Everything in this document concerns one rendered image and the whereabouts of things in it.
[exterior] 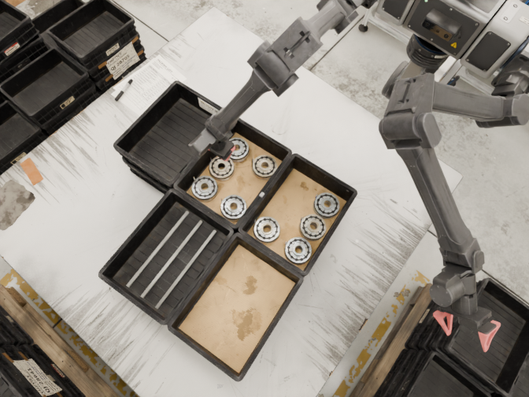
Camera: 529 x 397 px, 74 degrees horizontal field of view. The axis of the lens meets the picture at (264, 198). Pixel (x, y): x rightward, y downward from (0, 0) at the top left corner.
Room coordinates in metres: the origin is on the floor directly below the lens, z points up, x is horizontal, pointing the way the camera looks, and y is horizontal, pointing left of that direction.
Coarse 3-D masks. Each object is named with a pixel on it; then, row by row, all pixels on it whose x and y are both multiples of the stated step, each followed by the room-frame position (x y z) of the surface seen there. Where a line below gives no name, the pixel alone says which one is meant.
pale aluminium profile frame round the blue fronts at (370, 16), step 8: (520, 0) 2.02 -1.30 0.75; (368, 16) 2.45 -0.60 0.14; (360, 24) 2.50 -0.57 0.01; (376, 24) 2.40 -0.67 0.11; (384, 24) 2.39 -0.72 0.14; (392, 32) 2.33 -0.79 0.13; (400, 32) 2.33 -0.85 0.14; (400, 40) 2.29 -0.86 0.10; (408, 40) 2.26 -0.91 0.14; (464, 72) 2.01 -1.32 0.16; (496, 72) 1.93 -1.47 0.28; (464, 80) 1.99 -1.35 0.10; (472, 80) 1.97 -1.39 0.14; (480, 88) 1.93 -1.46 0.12; (488, 88) 1.91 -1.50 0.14
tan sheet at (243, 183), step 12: (252, 144) 0.77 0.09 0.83; (216, 156) 0.68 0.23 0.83; (252, 156) 0.71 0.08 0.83; (240, 168) 0.65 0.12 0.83; (264, 168) 0.66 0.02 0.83; (216, 180) 0.57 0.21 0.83; (228, 180) 0.58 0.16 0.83; (240, 180) 0.59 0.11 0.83; (252, 180) 0.60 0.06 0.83; (264, 180) 0.60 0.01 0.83; (192, 192) 0.50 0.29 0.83; (228, 192) 0.53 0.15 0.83; (240, 192) 0.54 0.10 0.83; (252, 192) 0.54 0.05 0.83; (216, 204) 0.47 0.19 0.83
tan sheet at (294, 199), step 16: (288, 176) 0.64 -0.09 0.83; (304, 176) 0.65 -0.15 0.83; (288, 192) 0.57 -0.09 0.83; (304, 192) 0.58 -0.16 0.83; (320, 192) 0.59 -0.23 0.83; (272, 208) 0.49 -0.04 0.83; (288, 208) 0.50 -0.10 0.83; (304, 208) 0.51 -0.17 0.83; (288, 224) 0.43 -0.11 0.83; (288, 240) 0.37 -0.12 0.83; (320, 240) 0.39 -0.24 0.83
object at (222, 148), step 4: (228, 140) 0.64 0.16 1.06; (216, 144) 0.59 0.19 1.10; (220, 144) 0.60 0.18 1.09; (224, 144) 0.61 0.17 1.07; (228, 144) 0.62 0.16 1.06; (232, 144) 0.62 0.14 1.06; (212, 148) 0.60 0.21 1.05; (216, 148) 0.59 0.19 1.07; (220, 148) 0.60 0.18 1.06; (224, 148) 0.60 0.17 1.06; (228, 148) 0.61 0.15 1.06; (216, 152) 0.58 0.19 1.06; (220, 152) 0.59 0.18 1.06; (224, 152) 0.59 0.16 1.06; (224, 156) 0.57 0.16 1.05
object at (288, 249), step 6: (294, 240) 0.36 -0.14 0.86; (300, 240) 0.37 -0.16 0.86; (306, 240) 0.37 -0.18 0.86; (288, 246) 0.34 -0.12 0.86; (306, 246) 0.35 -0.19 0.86; (288, 252) 0.31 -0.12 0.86; (306, 252) 0.32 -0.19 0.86; (294, 258) 0.29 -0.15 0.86; (300, 258) 0.29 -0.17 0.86; (306, 258) 0.30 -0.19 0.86
